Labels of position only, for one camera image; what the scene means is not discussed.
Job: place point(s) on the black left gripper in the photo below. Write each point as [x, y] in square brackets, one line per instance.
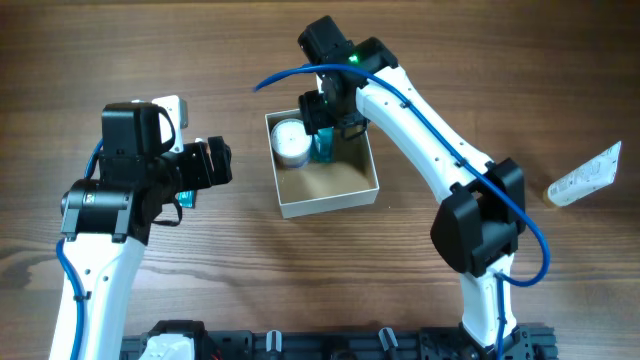
[218, 160]

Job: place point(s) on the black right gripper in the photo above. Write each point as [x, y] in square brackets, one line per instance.
[310, 113]

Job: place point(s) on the teal mouthwash bottle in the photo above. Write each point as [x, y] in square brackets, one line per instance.
[323, 145]

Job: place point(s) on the white round jar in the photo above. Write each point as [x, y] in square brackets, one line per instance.
[290, 143]

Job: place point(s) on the white lotion tube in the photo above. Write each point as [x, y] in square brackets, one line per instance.
[591, 176]

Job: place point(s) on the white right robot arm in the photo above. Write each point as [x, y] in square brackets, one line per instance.
[481, 202]

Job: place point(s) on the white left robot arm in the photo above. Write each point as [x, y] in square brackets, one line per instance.
[108, 215]

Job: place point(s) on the white cardboard box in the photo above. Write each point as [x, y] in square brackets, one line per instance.
[349, 180]

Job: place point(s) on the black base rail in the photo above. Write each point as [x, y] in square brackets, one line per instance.
[426, 343]

